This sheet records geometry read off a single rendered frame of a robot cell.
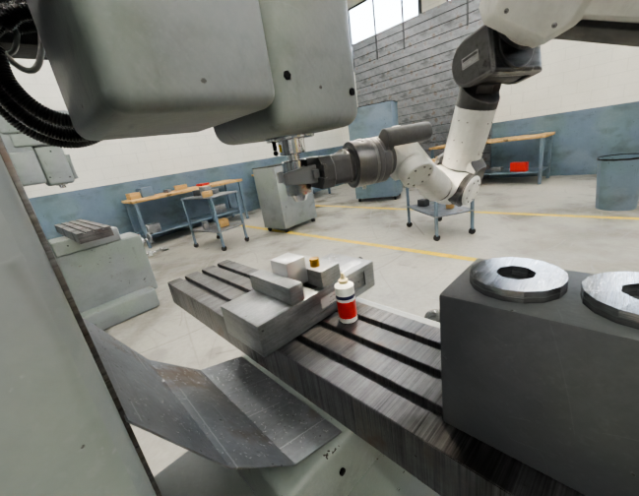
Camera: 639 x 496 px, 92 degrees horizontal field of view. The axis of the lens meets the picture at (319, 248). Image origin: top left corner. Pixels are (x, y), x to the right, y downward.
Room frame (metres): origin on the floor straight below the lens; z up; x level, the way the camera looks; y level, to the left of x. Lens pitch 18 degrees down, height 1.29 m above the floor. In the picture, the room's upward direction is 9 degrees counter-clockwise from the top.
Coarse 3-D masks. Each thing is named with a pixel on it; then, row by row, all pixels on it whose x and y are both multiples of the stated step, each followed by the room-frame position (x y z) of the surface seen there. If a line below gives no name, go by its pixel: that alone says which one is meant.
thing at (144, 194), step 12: (540, 132) 6.08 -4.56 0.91; (552, 132) 5.92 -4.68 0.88; (432, 156) 7.18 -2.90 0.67; (540, 156) 5.64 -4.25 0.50; (492, 168) 6.50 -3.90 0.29; (504, 168) 6.66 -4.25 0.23; (516, 168) 6.03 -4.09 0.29; (528, 168) 5.94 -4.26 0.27; (540, 168) 5.63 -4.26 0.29; (228, 180) 6.93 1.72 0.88; (240, 180) 6.82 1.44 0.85; (540, 180) 5.62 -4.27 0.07; (144, 192) 5.86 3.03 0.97; (168, 192) 6.07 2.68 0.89; (180, 192) 5.96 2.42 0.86; (240, 192) 6.83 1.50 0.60; (132, 216) 5.96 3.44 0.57; (204, 216) 6.73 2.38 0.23; (144, 228) 5.46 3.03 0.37; (156, 228) 5.65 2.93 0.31; (168, 228) 5.86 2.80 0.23
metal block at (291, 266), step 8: (280, 256) 0.66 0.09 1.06; (288, 256) 0.65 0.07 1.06; (296, 256) 0.64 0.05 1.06; (272, 264) 0.64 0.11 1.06; (280, 264) 0.62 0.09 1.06; (288, 264) 0.61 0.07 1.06; (296, 264) 0.62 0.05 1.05; (304, 264) 0.63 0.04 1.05; (280, 272) 0.62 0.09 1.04; (288, 272) 0.60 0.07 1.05; (296, 272) 0.62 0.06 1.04; (304, 272) 0.63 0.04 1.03; (304, 280) 0.63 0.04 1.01
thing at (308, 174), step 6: (300, 168) 0.55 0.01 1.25; (306, 168) 0.55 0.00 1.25; (312, 168) 0.55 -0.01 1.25; (288, 174) 0.54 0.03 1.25; (294, 174) 0.55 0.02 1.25; (300, 174) 0.55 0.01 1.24; (306, 174) 0.55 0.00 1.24; (312, 174) 0.55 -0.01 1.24; (318, 174) 0.55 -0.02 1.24; (288, 180) 0.54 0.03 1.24; (294, 180) 0.54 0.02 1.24; (300, 180) 0.55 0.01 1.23; (306, 180) 0.55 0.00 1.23; (312, 180) 0.55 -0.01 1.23
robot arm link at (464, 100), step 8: (488, 80) 0.72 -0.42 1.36; (496, 80) 0.73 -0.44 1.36; (504, 80) 0.74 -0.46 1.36; (512, 80) 0.75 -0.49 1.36; (464, 88) 0.76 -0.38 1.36; (472, 88) 0.75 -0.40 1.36; (480, 88) 0.74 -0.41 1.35; (488, 88) 0.75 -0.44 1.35; (496, 88) 0.76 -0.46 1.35; (464, 96) 0.75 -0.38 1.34; (472, 96) 0.73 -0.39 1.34; (480, 96) 0.74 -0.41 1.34; (488, 96) 0.74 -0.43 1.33; (496, 96) 0.75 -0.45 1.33; (456, 104) 0.78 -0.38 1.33; (464, 104) 0.75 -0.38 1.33; (472, 104) 0.74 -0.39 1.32; (480, 104) 0.73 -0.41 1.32; (488, 104) 0.73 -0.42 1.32; (496, 104) 0.74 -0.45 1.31
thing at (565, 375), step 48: (480, 288) 0.29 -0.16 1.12; (528, 288) 0.26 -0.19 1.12; (576, 288) 0.27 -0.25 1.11; (624, 288) 0.24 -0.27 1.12; (480, 336) 0.27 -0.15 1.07; (528, 336) 0.24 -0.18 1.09; (576, 336) 0.21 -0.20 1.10; (624, 336) 0.19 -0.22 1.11; (480, 384) 0.27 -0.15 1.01; (528, 384) 0.24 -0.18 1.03; (576, 384) 0.21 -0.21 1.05; (624, 384) 0.19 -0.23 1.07; (480, 432) 0.27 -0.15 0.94; (528, 432) 0.23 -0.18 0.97; (576, 432) 0.21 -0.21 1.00; (624, 432) 0.18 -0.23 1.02; (576, 480) 0.20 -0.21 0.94; (624, 480) 0.18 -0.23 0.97
